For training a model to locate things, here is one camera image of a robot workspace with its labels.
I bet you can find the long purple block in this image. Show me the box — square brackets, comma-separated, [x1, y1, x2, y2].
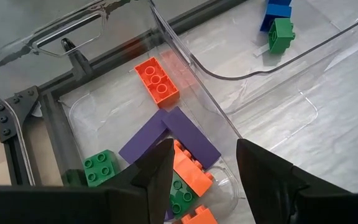
[163, 208, 175, 222]
[118, 108, 170, 165]
[162, 106, 223, 170]

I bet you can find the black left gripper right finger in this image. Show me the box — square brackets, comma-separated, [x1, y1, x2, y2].
[236, 138, 358, 224]

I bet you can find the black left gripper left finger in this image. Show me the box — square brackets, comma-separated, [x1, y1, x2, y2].
[0, 138, 175, 224]

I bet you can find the white tape strip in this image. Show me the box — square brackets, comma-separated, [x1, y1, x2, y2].
[253, 43, 272, 58]

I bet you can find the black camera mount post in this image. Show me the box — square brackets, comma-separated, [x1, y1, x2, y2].
[60, 37, 93, 78]

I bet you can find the long orange-red block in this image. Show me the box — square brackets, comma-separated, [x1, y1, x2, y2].
[134, 57, 180, 109]

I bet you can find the small green block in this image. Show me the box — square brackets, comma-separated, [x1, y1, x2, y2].
[267, 17, 296, 55]

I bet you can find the white table cover sheet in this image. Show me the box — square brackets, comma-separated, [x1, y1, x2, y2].
[57, 0, 358, 224]

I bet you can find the clear plastic bin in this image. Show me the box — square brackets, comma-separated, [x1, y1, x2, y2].
[149, 0, 358, 150]
[0, 0, 245, 224]

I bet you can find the long green block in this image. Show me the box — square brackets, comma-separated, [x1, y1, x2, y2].
[168, 172, 198, 218]

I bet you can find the black aluminium table frame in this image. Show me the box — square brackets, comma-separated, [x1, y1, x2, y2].
[0, 0, 248, 187]

